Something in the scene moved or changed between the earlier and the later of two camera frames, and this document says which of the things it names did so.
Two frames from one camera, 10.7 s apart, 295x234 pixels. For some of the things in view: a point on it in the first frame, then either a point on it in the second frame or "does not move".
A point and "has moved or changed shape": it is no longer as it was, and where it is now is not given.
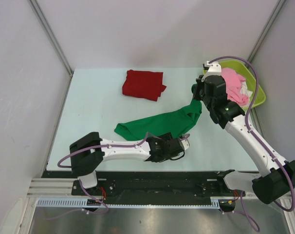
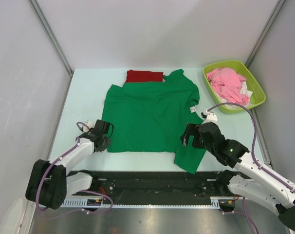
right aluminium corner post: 266,29 does not move
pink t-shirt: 233,81 does not move
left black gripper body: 166,137 -> 106,144
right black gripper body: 199,93 -> 197,142
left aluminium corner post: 37,9 does not move
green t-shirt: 177,123 has moved or changed shape
